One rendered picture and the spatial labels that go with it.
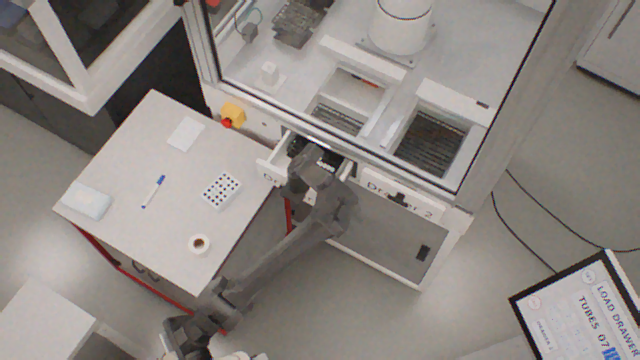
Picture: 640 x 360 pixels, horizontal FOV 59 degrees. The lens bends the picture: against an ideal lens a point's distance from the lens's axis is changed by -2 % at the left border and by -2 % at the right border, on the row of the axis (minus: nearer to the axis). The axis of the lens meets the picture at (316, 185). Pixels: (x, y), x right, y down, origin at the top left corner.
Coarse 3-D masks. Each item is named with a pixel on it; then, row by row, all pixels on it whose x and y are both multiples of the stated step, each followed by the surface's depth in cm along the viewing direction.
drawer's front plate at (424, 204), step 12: (360, 180) 192; (372, 180) 188; (384, 180) 184; (384, 192) 190; (396, 192) 186; (408, 192) 182; (420, 204) 184; (432, 204) 180; (420, 216) 190; (432, 216) 186
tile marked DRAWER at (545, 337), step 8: (536, 320) 157; (544, 320) 155; (536, 328) 157; (544, 328) 155; (536, 336) 157; (544, 336) 155; (552, 336) 153; (544, 344) 155; (552, 344) 153; (544, 352) 155
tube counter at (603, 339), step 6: (594, 336) 145; (600, 336) 144; (606, 336) 143; (600, 342) 144; (606, 342) 143; (612, 342) 142; (600, 348) 144; (606, 348) 143; (612, 348) 142; (606, 354) 143; (612, 354) 142; (618, 354) 141
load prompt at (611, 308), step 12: (600, 288) 145; (600, 300) 145; (612, 300) 143; (612, 312) 143; (624, 312) 141; (612, 324) 143; (624, 324) 141; (624, 336) 140; (636, 336) 138; (624, 348) 140; (636, 348) 138
